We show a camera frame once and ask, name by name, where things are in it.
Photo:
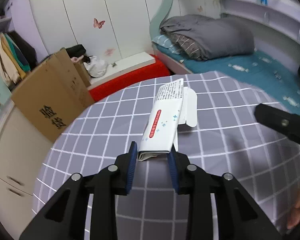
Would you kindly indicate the grey folded blanket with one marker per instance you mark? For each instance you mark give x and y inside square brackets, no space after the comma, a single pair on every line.
[202,38]

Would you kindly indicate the white leaflet box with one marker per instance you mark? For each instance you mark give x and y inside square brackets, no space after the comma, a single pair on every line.
[174,105]

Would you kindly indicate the white plastic bag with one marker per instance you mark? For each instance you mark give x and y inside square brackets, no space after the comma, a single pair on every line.
[97,67]

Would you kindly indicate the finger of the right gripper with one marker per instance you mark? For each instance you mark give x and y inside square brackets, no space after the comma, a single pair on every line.
[282,122]

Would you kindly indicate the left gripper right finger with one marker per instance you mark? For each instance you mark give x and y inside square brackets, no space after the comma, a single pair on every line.
[238,215]

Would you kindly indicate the grey checked tablecloth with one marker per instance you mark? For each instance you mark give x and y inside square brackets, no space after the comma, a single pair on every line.
[208,117]

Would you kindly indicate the tall brown cardboard box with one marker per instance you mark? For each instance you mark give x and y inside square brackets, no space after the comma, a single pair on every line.
[53,95]

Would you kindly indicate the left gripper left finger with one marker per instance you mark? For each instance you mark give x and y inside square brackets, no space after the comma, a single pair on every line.
[64,215]

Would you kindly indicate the teal bunk bed frame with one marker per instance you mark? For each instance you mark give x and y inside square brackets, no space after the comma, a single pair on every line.
[162,13]

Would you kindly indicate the beige low cabinet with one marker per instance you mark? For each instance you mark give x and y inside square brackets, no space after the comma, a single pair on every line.
[22,150]

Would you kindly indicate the hanging jackets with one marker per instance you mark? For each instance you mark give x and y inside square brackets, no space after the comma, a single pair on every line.
[17,58]

